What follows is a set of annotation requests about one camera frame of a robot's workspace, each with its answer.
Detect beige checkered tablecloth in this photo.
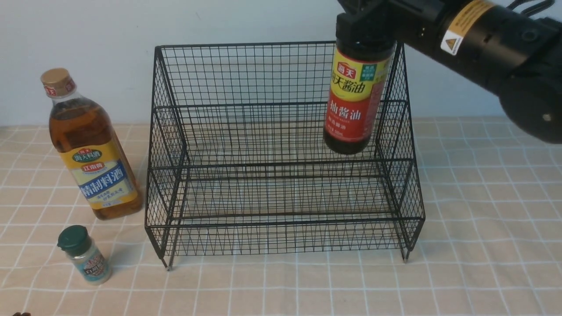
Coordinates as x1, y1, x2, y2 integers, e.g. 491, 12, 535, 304
0, 117, 562, 316

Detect small green-capped pepper shaker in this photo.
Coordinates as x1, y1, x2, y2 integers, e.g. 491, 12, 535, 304
58, 225, 112, 286

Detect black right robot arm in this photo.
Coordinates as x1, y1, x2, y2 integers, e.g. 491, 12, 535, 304
336, 0, 562, 144

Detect black wire mesh shelf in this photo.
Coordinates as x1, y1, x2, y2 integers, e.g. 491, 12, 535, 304
145, 41, 425, 268

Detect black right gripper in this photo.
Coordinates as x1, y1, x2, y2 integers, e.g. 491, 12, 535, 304
336, 0, 396, 46

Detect dark soy sauce bottle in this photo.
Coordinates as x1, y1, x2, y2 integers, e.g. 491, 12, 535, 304
323, 29, 397, 155

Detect amber cooking wine bottle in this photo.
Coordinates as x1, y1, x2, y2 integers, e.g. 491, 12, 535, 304
40, 68, 143, 220

